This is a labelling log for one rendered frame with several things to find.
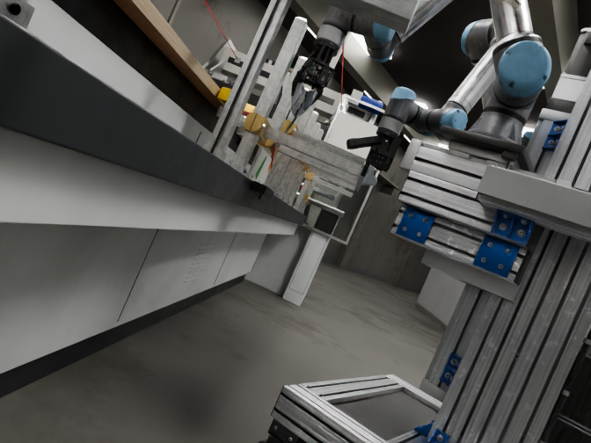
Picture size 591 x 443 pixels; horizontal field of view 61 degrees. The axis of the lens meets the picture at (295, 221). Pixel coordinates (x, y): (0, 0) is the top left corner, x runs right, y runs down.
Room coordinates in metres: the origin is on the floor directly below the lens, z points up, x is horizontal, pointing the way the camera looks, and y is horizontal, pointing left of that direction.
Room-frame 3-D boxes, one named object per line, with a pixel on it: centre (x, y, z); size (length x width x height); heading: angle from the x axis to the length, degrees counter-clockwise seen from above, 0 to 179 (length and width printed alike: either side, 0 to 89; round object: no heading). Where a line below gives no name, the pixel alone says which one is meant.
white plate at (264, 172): (1.61, 0.16, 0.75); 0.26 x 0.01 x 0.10; 175
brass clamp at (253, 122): (1.42, 0.20, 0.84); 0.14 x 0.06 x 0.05; 175
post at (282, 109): (1.65, 0.18, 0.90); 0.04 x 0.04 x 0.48; 85
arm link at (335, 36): (1.41, 0.11, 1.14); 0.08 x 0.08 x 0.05
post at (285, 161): (2.14, 0.14, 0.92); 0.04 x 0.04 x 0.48; 85
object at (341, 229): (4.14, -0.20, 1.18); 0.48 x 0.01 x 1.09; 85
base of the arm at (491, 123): (1.39, -0.41, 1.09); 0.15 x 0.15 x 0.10
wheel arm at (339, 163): (1.43, 0.11, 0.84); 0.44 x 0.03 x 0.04; 85
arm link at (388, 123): (1.66, -0.16, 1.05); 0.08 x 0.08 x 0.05
